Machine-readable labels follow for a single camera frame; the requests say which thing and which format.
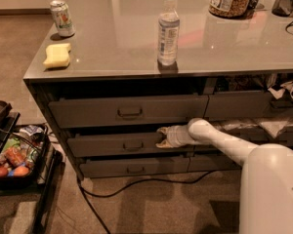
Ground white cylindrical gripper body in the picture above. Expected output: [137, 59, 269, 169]
[166, 125, 196, 148]

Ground grey drawer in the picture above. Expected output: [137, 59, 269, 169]
[188, 155, 240, 172]
[204, 91, 293, 120]
[79, 156, 189, 177]
[237, 127, 293, 147]
[49, 95, 208, 129]
[66, 133, 194, 158]

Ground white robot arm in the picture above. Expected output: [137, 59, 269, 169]
[157, 118, 293, 234]

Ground grey drawer cabinet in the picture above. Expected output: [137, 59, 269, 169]
[24, 0, 293, 178]

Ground plastic bags in drawer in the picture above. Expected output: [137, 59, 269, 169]
[212, 117, 293, 138]

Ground clear water bottle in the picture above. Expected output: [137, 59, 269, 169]
[157, 0, 180, 66]

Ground yellow sponge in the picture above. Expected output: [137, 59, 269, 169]
[43, 43, 71, 69]

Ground white green soda can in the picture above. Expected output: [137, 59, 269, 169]
[50, 0, 75, 37]

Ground black bin of snacks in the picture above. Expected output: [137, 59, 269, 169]
[0, 125, 50, 190]

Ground black tray stand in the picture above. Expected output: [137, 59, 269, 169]
[0, 100, 63, 234]

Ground black floor cable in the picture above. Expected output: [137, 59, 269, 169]
[75, 169, 219, 234]

